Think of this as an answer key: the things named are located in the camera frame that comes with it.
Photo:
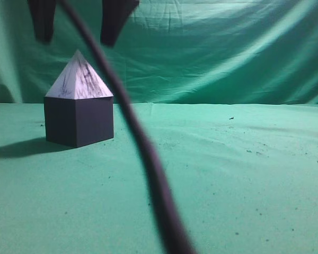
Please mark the white marbled square pyramid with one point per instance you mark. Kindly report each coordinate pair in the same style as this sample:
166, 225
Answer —
78, 80

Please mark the green backdrop cloth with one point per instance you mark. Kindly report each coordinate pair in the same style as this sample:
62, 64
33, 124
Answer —
184, 52

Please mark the green table cloth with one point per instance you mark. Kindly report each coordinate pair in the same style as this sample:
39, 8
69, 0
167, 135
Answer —
244, 177

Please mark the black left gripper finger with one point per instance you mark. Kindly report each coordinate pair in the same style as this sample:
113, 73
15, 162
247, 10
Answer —
114, 16

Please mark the dark purple cube block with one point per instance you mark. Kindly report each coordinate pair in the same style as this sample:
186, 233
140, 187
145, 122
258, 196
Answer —
78, 122

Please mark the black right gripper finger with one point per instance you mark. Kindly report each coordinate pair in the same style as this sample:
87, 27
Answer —
42, 13

